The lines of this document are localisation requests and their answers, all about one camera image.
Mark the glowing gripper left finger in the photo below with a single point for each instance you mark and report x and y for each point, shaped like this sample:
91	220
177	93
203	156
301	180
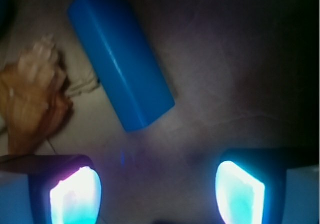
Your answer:
49	189

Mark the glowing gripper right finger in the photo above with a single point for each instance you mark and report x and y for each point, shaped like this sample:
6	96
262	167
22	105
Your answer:
268	186

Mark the blue rectangular block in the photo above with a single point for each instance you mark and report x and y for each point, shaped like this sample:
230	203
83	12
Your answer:
122	60

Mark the orange spiral seashell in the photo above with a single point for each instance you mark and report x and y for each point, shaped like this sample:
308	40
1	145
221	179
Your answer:
33	104

